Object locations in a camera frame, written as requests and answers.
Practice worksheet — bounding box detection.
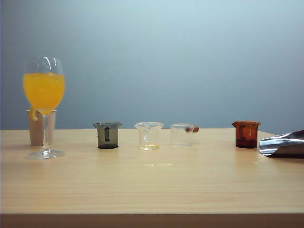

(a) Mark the smoky grey measuring cup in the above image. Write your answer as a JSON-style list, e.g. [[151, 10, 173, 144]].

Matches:
[[93, 122, 122, 150]]

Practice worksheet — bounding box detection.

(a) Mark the amber measuring cup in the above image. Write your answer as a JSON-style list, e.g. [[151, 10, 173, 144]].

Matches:
[[231, 120, 262, 149]]

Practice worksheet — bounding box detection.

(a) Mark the beige tumbler cup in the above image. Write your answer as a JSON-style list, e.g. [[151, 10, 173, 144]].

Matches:
[[25, 109, 57, 146]]

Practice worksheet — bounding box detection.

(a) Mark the clear wooden-handled measuring cup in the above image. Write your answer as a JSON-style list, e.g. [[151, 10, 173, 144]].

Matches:
[[170, 123, 200, 148]]

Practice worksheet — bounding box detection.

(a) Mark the yellow lemon slice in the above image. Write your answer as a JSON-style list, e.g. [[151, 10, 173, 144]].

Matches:
[[28, 106, 38, 121]]

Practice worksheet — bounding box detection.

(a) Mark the wine glass with orange juice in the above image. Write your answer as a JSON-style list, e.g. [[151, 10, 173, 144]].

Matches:
[[22, 56, 66, 160]]

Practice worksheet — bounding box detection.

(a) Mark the clear glass-handled measuring cup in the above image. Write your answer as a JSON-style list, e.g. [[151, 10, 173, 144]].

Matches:
[[133, 121, 164, 151]]

